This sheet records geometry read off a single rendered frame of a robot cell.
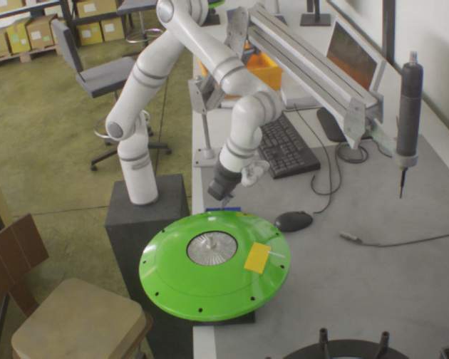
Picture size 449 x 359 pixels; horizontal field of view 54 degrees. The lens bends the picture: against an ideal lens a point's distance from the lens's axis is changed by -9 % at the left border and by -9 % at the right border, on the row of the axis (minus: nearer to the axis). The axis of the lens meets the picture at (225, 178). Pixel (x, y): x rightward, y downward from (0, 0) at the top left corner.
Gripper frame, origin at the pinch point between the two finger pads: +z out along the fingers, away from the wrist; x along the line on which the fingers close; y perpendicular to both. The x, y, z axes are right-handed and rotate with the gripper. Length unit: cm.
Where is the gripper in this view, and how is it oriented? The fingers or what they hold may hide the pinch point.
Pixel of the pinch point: (222, 209)
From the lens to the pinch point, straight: 126.7
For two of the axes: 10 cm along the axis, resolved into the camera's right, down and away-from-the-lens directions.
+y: -7.7, -6.1, 2.0
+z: -2.8, 6.0, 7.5
